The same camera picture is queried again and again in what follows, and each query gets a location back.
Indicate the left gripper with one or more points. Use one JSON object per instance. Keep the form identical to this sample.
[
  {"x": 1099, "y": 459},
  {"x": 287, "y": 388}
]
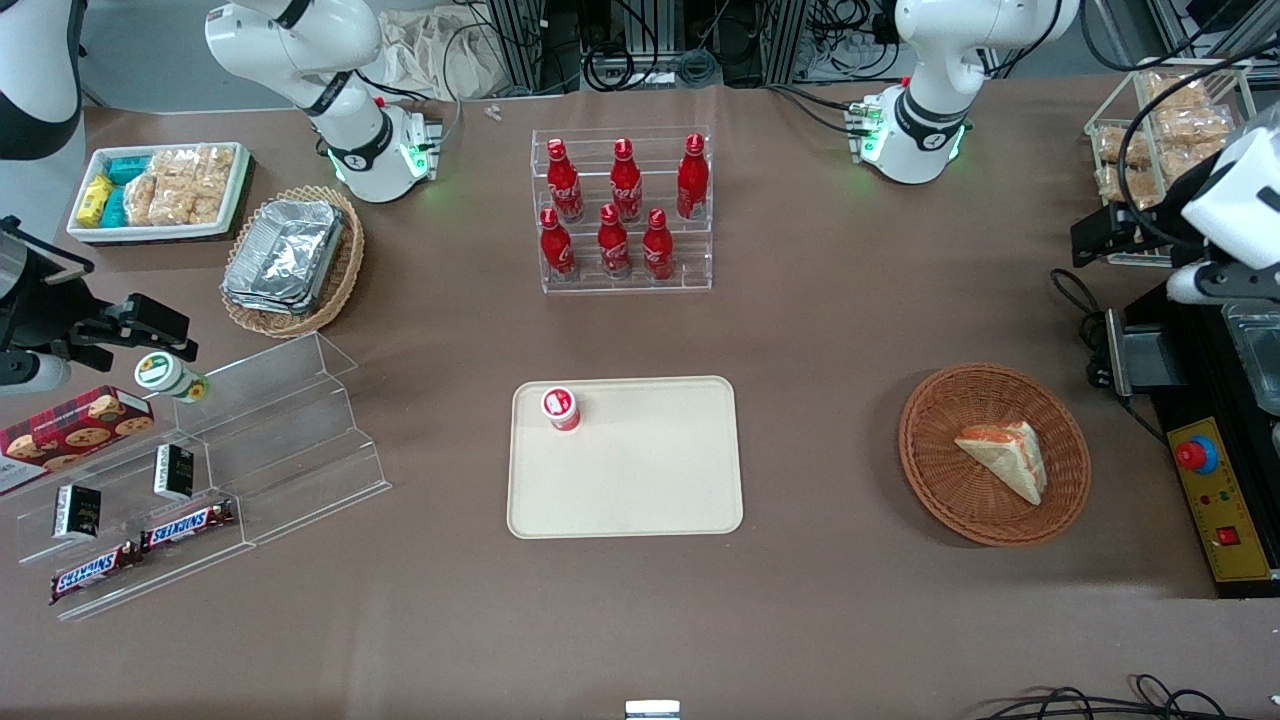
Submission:
[{"x": 1148, "y": 231}]

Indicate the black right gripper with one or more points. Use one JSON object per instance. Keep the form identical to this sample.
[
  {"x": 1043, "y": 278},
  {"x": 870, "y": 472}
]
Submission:
[{"x": 40, "y": 308}]

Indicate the triangular sandwich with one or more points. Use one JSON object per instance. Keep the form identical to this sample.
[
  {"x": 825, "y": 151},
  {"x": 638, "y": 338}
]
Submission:
[{"x": 1012, "y": 455}]

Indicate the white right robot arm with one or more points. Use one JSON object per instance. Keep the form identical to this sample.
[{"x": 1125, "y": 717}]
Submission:
[{"x": 300, "y": 40}]

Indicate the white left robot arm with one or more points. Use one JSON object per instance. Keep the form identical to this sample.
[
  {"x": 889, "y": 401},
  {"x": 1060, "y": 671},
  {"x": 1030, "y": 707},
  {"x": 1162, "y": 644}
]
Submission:
[{"x": 930, "y": 60}]

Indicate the light wicker basket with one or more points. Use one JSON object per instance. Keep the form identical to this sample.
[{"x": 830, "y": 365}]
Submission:
[{"x": 345, "y": 270}]

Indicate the brown wicker basket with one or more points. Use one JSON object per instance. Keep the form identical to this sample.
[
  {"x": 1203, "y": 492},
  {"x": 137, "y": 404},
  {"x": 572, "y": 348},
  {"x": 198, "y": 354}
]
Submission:
[{"x": 940, "y": 480}]

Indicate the cream plastic tray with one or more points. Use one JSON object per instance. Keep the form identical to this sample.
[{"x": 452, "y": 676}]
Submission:
[{"x": 640, "y": 470}]

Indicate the green lid cup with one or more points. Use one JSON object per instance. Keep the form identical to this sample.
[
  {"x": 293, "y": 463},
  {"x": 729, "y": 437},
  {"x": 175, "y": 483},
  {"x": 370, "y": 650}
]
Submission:
[{"x": 165, "y": 374}]

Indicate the white plastic snack bin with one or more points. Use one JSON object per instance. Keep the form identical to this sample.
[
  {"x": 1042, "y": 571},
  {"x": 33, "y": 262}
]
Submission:
[{"x": 160, "y": 232}]

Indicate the red cookie box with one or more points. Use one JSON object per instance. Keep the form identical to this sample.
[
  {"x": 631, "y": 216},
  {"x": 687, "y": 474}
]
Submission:
[{"x": 70, "y": 430}]

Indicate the teal snack packet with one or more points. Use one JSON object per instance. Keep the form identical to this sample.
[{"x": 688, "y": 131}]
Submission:
[
  {"x": 128, "y": 169},
  {"x": 115, "y": 207}
]

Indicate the clear rice cracker pack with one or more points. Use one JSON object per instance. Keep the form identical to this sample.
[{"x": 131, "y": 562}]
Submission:
[
  {"x": 160, "y": 200},
  {"x": 210, "y": 195},
  {"x": 190, "y": 160}
]

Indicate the yellow snack packet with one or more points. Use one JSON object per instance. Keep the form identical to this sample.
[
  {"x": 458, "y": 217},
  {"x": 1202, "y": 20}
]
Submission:
[{"x": 94, "y": 202}]

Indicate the small black box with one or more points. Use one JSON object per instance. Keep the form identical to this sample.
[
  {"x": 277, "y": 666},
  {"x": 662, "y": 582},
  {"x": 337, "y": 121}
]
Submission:
[
  {"x": 174, "y": 472},
  {"x": 76, "y": 512}
]

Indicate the stack of foil trays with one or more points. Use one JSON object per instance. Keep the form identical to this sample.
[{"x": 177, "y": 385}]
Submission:
[{"x": 285, "y": 255}]

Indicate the clear plastic container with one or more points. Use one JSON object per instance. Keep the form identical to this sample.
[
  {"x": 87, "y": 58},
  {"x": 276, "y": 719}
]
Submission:
[{"x": 1258, "y": 355}]

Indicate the black control box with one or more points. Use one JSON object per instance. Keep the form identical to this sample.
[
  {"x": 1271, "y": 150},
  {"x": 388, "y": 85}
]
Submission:
[{"x": 1200, "y": 400}]

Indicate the clear acrylic stepped shelf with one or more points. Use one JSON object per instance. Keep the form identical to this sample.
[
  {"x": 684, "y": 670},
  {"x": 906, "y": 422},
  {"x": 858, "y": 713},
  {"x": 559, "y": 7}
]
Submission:
[{"x": 290, "y": 450}]

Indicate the snickers bar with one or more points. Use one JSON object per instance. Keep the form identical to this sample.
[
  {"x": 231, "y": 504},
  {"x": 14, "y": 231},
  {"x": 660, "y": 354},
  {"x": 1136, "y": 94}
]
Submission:
[
  {"x": 95, "y": 572},
  {"x": 188, "y": 525}
]

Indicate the red emergency stop button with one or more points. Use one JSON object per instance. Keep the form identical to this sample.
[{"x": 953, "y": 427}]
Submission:
[{"x": 1196, "y": 455}]

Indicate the beige cloth bag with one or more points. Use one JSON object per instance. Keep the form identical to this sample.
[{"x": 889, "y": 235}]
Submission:
[{"x": 430, "y": 50}]

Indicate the red cola bottle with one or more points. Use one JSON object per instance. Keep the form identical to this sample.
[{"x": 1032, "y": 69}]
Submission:
[
  {"x": 626, "y": 185},
  {"x": 657, "y": 250},
  {"x": 556, "y": 248},
  {"x": 692, "y": 180},
  {"x": 564, "y": 185},
  {"x": 613, "y": 245}
]

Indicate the red lid cup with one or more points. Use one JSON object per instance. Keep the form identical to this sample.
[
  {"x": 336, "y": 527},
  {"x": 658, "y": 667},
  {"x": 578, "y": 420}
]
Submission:
[{"x": 561, "y": 407}]

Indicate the clear acrylic bottle rack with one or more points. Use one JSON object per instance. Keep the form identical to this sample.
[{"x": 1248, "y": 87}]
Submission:
[{"x": 620, "y": 285}]

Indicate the small white block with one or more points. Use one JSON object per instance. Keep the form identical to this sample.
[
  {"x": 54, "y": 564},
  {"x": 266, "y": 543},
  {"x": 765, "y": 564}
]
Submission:
[{"x": 652, "y": 710}]

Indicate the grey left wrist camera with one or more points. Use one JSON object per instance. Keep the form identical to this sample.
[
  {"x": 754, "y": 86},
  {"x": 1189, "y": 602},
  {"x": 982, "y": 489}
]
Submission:
[{"x": 1215, "y": 283}]

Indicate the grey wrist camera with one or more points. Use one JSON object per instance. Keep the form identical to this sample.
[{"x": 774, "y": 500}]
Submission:
[
  {"x": 28, "y": 374},
  {"x": 1215, "y": 283}
]

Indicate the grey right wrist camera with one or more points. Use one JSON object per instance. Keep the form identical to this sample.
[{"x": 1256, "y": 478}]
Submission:
[{"x": 28, "y": 374}]

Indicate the grey metal bracket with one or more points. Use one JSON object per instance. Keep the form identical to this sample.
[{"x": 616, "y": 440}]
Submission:
[{"x": 1140, "y": 355}]

